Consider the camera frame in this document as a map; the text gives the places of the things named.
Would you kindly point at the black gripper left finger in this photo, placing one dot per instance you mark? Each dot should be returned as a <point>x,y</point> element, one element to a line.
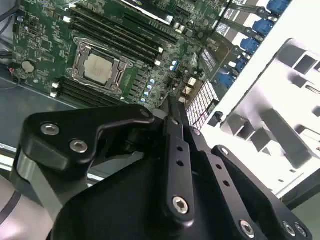
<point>62,130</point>

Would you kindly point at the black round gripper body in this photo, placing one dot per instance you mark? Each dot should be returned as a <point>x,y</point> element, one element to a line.
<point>120,205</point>

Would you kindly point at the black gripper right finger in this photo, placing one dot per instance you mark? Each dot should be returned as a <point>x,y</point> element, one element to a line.
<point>220,172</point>

